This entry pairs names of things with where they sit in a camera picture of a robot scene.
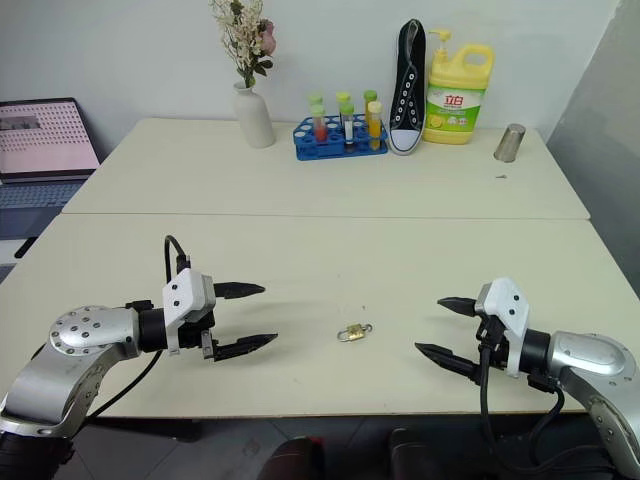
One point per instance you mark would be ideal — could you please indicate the yellow-capped tube with orange liquid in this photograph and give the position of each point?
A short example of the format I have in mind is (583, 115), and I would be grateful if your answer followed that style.
(374, 125)

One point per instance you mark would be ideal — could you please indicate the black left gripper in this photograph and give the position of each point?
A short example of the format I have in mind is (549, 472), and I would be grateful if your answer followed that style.
(192, 336)

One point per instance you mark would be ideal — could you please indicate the green-capped tube with white label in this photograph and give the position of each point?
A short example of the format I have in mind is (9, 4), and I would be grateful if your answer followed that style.
(347, 125)

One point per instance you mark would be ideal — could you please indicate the dried flower bouquet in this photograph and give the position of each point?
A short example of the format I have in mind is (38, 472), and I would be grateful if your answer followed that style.
(245, 35)

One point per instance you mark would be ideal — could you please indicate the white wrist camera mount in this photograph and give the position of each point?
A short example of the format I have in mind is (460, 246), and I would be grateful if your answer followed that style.
(507, 305)
(182, 295)

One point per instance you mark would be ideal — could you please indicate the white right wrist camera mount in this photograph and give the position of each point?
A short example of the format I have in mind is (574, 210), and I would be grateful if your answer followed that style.
(507, 305)

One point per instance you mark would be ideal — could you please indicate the black canvas sneaker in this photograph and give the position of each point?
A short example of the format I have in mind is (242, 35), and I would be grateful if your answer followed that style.
(407, 90)

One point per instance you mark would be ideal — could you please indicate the steel metal cup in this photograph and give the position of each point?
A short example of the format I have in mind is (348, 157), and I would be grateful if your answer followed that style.
(509, 144)

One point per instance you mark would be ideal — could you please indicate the open grey laptop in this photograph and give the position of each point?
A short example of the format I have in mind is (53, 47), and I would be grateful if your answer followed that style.
(42, 140)

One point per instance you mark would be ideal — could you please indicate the dark rounded maroon shape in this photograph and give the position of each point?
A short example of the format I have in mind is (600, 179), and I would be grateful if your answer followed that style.
(295, 460)

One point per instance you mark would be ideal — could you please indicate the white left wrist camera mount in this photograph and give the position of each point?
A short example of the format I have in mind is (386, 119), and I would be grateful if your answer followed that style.
(182, 295)

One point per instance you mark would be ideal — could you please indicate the white ceramic vase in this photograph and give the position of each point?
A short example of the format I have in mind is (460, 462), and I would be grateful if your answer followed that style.
(254, 117)

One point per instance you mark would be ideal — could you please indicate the yellow detergent pump bottle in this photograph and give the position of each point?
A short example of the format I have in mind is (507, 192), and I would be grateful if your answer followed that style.
(455, 105)

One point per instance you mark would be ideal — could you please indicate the green-capped test tube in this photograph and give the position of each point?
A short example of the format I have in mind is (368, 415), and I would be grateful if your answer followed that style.
(315, 98)
(369, 95)
(342, 97)

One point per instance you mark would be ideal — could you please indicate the blue test tube rack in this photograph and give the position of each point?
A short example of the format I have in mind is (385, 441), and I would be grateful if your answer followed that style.
(310, 150)

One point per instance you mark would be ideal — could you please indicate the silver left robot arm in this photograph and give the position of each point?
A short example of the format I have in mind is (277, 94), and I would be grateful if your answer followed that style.
(75, 345)

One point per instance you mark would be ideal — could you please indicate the green-capped tube with red liquid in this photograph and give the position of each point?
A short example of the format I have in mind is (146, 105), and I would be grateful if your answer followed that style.
(319, 122)

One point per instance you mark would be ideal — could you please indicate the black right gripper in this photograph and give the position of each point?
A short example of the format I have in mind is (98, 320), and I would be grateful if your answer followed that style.
(495, 345)

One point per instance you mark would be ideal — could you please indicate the grey partition panel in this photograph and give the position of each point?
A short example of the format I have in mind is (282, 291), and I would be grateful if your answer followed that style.
(600, 150)

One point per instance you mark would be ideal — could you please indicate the small brass padlock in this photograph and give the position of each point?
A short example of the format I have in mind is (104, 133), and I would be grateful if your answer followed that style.
(354, 332)

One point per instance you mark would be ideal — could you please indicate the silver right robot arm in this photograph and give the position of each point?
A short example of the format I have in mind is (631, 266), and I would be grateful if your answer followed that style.
(585, 355)

